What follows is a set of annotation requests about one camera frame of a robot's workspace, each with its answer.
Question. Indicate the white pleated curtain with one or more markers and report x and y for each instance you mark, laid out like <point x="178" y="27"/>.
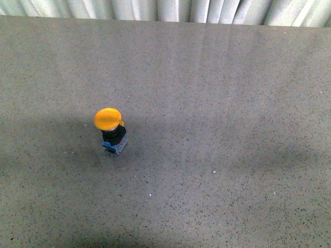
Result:
<point x="239" y="12"/>

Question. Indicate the yellow push button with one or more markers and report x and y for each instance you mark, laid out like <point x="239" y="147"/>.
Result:
<point x="114" y="134"/>

